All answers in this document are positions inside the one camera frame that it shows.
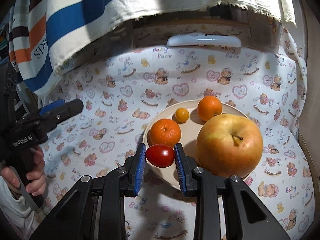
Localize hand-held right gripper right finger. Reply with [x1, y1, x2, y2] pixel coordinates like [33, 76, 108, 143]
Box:
[174, 143, 290, 240]

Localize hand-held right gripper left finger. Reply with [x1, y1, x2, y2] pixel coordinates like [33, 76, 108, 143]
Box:
[30, 143, 147, 240]

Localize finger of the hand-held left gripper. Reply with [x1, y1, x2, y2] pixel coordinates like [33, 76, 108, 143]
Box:
[39, 99, 66, 114]
[37, 99, 84, 130]

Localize red cherry tomato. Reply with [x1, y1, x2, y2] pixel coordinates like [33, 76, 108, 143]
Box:
[146, 144, 175, 168]

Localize orange mandarin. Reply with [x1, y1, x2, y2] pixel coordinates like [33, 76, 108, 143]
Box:
[197, 96, 223, 122]
[149, 119, 182, 148]

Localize cream round plate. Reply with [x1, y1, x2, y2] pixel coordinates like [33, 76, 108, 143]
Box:
[142, 99, 259, 190]

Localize large yellow apple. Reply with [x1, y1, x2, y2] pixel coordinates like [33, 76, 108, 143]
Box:
[196, 114, 264, 178]

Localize small yellow tomato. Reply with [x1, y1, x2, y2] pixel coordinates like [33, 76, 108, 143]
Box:
[175, 108, 189, 123]

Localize person's left forearm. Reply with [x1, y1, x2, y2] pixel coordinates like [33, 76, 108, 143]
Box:
[0, 177, 44, 233]

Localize person's left hand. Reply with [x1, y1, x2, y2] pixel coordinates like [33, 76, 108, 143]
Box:
[0, 145, 47, 196]

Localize storage shelf with boxes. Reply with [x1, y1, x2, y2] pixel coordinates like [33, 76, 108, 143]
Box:
[0, 15, 14, 67]

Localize striped cloth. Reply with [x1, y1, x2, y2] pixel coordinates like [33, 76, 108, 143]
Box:
[9, 0, 297, 97]

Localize white flat device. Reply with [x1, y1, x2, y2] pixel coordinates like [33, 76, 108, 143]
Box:
[167, 34, 242, 47]

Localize brown wooden panel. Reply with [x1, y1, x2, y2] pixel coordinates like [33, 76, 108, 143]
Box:
[295, 0, 320, 180]

